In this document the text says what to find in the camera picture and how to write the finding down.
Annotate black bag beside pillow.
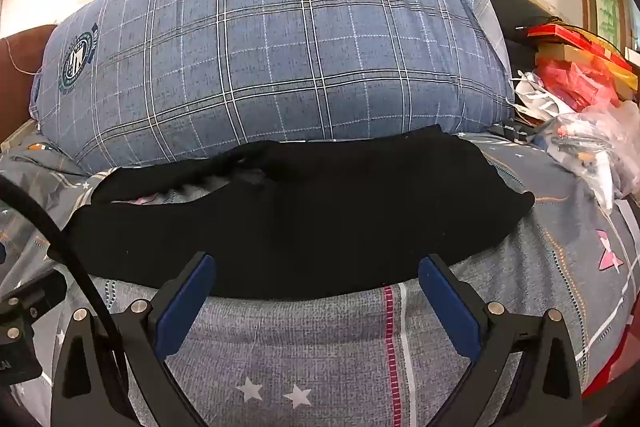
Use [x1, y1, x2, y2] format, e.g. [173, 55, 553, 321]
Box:
[490, 0, 552, 72]

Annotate black cable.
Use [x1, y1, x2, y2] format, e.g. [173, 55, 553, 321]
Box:
[0, 175, 132, 413]

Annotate clear plastic bags pile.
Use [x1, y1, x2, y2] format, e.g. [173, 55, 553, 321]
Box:
[514, 72, 639, 213]

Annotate brown wooden headboard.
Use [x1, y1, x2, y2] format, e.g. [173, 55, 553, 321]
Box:
[0, 25, 56, 141]

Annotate red orange gift boxes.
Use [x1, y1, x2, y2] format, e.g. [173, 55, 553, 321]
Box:
[524, 22, 639, 112]

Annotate blue plaid pillow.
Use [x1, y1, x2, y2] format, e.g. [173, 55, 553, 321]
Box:
[30, 0, 514, 172]

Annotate black pants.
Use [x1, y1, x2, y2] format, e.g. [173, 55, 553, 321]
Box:
[63, 126, 535, 300]

